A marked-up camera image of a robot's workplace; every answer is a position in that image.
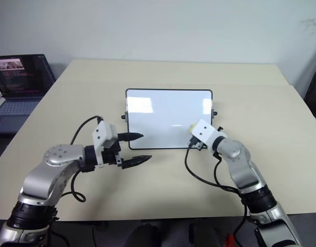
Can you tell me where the black framed small whiteboard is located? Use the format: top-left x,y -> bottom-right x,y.
121,88 -> 218,150

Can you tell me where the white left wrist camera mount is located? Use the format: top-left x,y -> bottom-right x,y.
92,120 -> 118,170

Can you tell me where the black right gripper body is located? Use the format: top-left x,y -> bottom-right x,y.
191,138 -> 208,152

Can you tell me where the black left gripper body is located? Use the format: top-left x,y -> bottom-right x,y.
101,140 -> 124,168

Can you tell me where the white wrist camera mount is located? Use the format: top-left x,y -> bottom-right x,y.
92,120 -> 118,170
190,118 -> 229,150

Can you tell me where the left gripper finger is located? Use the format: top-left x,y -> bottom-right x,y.
120,155 -> 153,170
117,132 -> 145,143

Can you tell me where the open blue laptop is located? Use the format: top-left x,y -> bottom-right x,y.
0,54 -> 57,133

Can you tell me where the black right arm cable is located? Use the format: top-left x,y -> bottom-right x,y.
184,136 -> 249,240

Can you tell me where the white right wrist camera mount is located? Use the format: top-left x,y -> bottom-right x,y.
190,118 -> 229,150

